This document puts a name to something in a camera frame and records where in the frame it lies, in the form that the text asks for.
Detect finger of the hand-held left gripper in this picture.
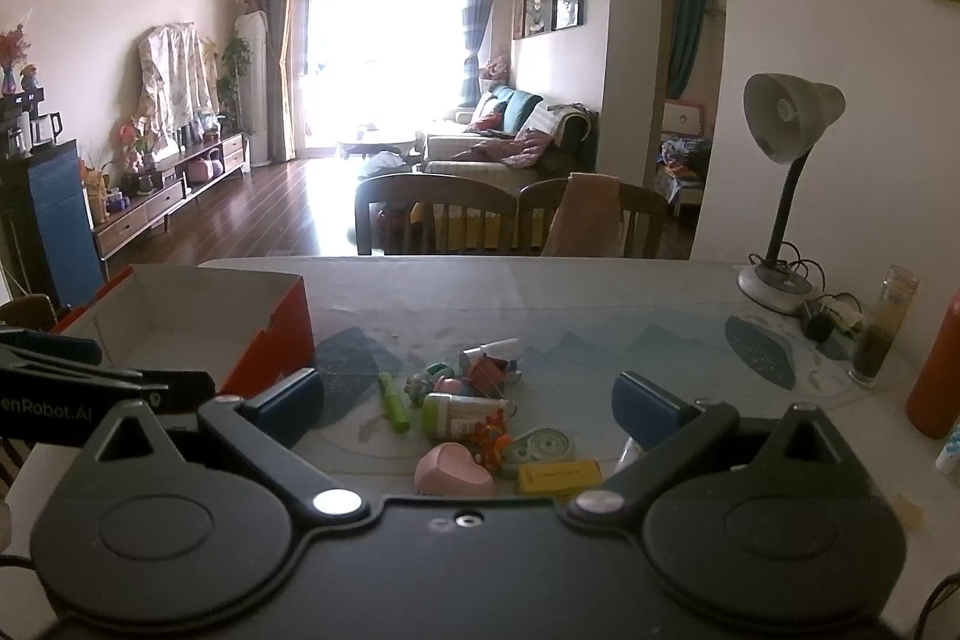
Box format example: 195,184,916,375
0,346,216,416
0,325,102,365

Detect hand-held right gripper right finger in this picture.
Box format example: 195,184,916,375
566,371,845,525

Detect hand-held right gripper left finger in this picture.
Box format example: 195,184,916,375
88,368,372,525

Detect orange cardboard box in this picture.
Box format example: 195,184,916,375
51,265,316,416

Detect green correction tape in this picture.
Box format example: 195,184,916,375
501,428,575,467

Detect glass vial with purple beads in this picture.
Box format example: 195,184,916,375
459,338,522,371

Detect brown wooden chair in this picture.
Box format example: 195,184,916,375
0,293,57,335

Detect green marker pen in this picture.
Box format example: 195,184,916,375
377,372,412,435

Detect small yellow box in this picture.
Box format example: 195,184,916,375
517,460,603,497

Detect blue and black cabinet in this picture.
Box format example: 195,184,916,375
0,136,106,311

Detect orange toy figure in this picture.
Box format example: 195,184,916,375
472,415,518,465

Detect red binder clip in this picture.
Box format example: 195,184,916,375
465,355,520,398

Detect wooden television cabinet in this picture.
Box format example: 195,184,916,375
91,130,248,262

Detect pink heart-shaped box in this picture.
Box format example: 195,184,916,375
415,441,496,497

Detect black power adapter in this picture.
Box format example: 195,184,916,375
802,302,837,341

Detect dark wooden dining chair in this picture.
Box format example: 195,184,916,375
517,176,668,259
354,173,520,256

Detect pink cloth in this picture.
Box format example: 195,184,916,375
541,173,625,257

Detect glass pitcher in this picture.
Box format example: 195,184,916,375
30,111,65,148

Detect red artificial flowers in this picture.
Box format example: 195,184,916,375
112,119,162,195

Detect white power strip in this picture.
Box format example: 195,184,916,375
814,295,867,337

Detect black coffee machine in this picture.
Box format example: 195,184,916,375
0,89,46,157

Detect pink bag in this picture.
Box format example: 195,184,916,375
184,149,224,185

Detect glass bottle with dark contents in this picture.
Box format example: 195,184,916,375
847,265,920,390

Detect bed with colourful bedding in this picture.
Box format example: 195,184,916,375
656,98,713,214

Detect blue vase with flowers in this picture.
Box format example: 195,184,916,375
0,21,31,94

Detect white coffee table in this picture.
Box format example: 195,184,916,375
336,128,417,161

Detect red patterned blanket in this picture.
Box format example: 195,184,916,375
450,126,556,169

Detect orange bottle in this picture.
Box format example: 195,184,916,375
905,291,960,440

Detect beige sofa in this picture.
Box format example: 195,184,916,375
416,85,601,195

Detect cloth-covered television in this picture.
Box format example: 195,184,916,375
135,23,220,142

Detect white bottle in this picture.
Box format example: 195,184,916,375
934,411,960,476

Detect white standing air conditioner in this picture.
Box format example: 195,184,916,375
234,10,272,167

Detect grey desk lamp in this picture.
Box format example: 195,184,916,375
736,72,847,315

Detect teal sofa cushion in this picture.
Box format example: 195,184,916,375
499,87,542,130

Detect green potted plant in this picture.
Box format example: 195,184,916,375
216,34,256,135

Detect grey curtain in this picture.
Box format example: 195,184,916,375
266,0,295,165

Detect teal curtain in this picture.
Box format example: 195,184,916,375
670,0,710,101

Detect blue curtain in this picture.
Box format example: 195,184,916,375
457,0,497,109

